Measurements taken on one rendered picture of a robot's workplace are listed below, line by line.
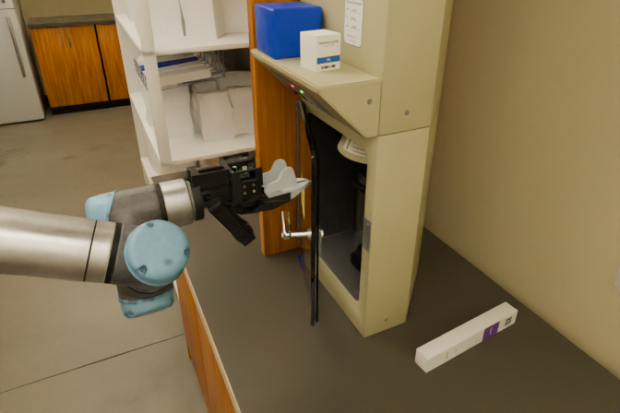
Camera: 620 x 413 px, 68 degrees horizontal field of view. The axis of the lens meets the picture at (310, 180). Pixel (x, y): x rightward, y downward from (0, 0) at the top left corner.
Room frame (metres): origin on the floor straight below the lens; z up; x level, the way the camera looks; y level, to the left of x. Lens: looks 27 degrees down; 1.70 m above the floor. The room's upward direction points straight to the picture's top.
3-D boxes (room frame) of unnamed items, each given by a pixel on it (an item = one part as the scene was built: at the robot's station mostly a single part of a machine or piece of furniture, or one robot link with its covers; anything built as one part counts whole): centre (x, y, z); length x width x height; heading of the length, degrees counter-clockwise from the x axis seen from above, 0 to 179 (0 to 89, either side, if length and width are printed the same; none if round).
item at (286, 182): (0.72, 0.04, 1.34); 0.09 x 0.03 x 0.06; 116
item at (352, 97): (0.86, 0.00, 1.46); 0.32 x 0.11 x 0.10; 26
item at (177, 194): (0.65, 0.21, 1.33); 0.08 x 0.05 x 0.08; 26
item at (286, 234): (0.79, 0.03, 1.20); 0.10 x 0.05 x 0.03; 6
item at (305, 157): (0.86, 0.01, 1.19); 0.30 x 0.01 x 0.40; 6
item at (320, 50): (0.81, -0.02, 1.54); 0.05 x 0.05 x 0.06; 34
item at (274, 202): (0.69, 0.08, 1.31); 0.09 x 0.05 x 0.02; 116
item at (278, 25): (0.94, 0.04, 1.56); 0.10 x 0.10 x 0.09; 26
